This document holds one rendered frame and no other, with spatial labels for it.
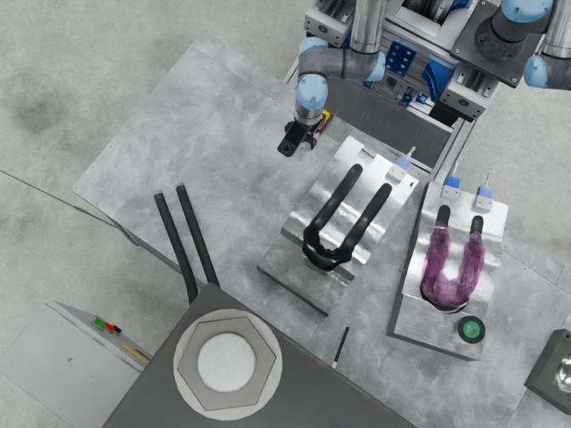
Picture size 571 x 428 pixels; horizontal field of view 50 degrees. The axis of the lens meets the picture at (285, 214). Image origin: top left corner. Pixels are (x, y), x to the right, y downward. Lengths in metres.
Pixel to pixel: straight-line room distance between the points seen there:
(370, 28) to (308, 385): 1.07
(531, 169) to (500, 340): 1.28
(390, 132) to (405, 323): 1.14
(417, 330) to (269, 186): 0.64
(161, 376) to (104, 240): 2.16
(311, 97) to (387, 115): 1.26
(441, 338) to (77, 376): 1.04
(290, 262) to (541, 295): 0.80
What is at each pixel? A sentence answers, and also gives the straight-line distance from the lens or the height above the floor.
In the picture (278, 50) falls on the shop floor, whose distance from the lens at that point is 3.08.
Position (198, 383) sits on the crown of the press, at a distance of 0.63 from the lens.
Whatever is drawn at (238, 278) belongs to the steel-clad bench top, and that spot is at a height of 0.80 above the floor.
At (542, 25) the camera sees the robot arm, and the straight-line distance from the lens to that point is 1.89.
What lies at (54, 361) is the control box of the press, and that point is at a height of 1.47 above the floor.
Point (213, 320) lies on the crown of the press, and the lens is 0.63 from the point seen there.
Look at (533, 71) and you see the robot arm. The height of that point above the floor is 1.36.
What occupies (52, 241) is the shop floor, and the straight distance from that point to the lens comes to 2.87.
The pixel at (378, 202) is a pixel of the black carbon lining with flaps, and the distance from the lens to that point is 1.90.
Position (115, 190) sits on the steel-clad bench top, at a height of 0.80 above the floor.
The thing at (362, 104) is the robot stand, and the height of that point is 0.21.
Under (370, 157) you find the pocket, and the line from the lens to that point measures 1.96.
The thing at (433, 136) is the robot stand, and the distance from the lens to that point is 2.77.
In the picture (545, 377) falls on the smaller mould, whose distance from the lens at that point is 1.99.
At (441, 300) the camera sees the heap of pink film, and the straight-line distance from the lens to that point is 1.87.
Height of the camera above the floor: 2.67
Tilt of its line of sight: 75 degrees down
